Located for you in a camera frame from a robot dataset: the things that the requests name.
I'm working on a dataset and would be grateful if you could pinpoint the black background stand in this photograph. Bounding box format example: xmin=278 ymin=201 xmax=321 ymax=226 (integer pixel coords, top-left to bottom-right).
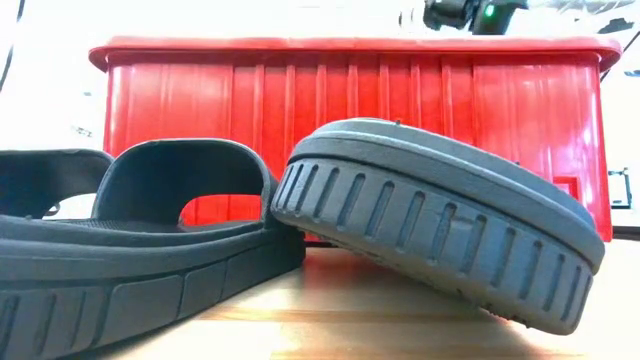
xmin=607 ymin=167 xmax=634 ymax=211

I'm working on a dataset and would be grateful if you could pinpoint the black slide sandal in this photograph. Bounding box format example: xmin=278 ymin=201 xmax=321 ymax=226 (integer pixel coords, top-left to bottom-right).
xmin=269 ymin=117 xmax=607 ymax=337
xmin=0 ymin=138 xmax=307 ymax=360
xmin=0 ymin=148 xmax=115 ymax=221

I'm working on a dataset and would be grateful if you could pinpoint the red plastic bin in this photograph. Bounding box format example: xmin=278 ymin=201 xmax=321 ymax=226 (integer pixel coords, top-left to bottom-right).
xmin=88 ymin=34 xmax=623 ymax=245

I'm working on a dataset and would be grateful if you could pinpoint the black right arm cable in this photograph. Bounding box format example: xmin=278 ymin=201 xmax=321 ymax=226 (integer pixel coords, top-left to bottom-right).
xmin=599 ymin=46 xmax=640 ymax=84

